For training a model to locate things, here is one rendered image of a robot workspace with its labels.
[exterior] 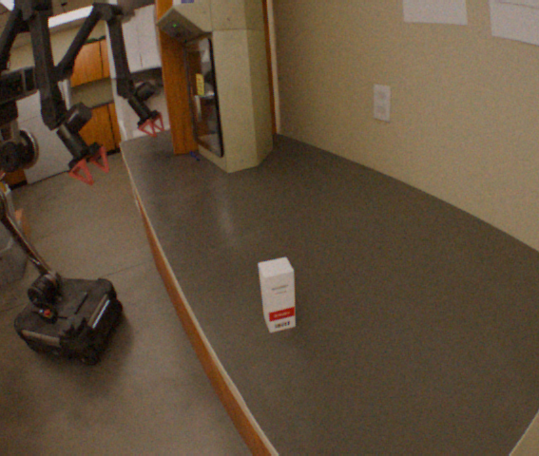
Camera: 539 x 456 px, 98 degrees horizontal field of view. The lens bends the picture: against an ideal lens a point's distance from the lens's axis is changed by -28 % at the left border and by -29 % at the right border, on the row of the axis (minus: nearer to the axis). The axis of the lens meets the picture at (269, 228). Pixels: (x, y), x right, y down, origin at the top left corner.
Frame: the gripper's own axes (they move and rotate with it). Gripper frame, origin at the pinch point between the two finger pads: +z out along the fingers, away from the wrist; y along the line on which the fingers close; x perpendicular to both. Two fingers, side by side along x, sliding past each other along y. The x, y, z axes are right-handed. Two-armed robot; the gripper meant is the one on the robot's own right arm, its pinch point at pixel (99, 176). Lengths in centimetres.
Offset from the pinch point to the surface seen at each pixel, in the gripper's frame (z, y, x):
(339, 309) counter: 40, -41, -49
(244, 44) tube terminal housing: -6, 26, -53
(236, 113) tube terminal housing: 11.6, 23.8, -38.0
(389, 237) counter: 47, -20, -61
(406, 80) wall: 27, 14, -88
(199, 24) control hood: -19, 19, -46
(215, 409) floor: 101, -12, 35
